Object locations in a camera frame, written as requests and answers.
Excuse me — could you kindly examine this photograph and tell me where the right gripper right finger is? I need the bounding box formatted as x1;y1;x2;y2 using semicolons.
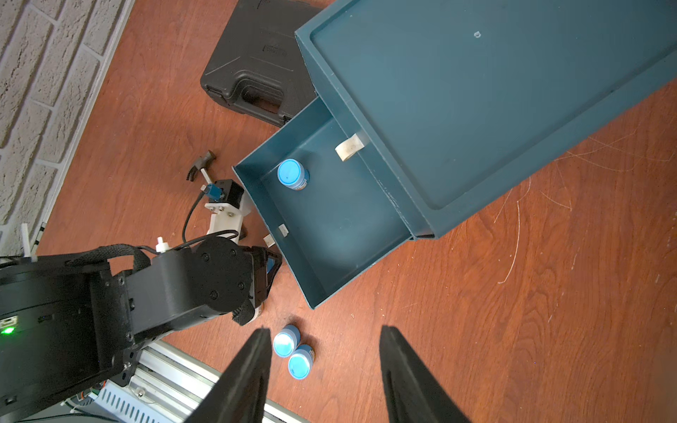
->
379;326;469;422

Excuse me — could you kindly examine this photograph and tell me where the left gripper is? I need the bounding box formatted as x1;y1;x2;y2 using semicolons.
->
232;247;283;326

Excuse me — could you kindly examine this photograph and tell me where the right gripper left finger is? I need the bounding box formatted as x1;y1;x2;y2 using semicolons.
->
185;328;273;423

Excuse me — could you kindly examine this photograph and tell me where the blue paint can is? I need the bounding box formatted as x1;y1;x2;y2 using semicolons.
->
277;159;310;190
287;344;315;380
273;324;301;358

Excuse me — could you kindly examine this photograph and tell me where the teal drawer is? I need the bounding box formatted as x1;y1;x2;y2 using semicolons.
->
234;98;412;309

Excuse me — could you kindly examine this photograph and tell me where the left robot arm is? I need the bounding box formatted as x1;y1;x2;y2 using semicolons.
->
1;230;282;422

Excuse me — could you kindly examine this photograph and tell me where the teal drawer cabinet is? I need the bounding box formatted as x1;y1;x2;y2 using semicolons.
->
295;1;676;238

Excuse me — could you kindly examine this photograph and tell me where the small claw hammer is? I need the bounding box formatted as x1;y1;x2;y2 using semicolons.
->
186;150;216;184

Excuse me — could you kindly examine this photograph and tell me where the black plastic tool case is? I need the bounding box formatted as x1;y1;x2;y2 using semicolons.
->
200;1;321;127

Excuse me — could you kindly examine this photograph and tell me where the aluminium front rail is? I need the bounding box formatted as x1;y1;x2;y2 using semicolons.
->
61;341;221;422

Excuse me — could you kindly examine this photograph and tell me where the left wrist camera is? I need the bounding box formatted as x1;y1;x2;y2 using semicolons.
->
201;179;253;243

